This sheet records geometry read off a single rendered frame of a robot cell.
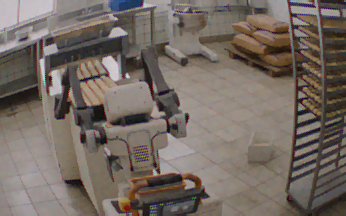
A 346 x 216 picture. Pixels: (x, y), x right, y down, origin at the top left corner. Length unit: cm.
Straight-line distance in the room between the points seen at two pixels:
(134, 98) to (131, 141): 19
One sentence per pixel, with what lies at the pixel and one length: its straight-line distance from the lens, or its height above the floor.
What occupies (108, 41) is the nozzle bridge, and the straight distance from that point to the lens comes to 409.
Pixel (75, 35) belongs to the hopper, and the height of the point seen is 126.
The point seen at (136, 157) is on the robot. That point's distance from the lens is 261.
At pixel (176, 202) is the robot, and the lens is 231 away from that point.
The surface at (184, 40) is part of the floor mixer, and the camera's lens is 745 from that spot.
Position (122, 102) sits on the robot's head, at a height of 121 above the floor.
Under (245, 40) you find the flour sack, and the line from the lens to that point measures 702.
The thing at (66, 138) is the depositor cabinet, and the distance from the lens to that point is 416.
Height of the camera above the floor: 210
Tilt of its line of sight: 21 degrees down
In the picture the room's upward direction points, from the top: 3 degrees counter-clockwise
